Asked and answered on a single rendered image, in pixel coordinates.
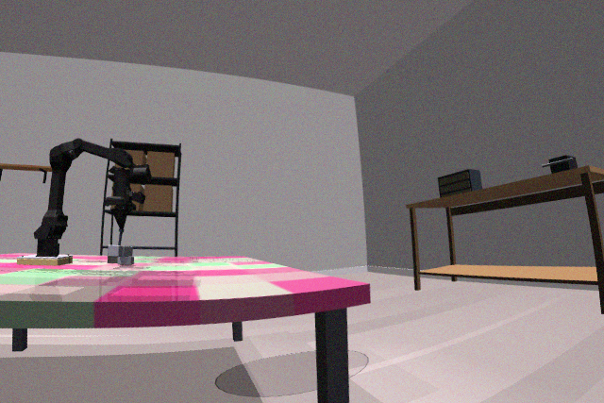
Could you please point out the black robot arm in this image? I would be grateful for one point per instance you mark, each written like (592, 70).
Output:
(54, 222)

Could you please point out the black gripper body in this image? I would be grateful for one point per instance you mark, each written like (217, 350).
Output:
(119, 197)

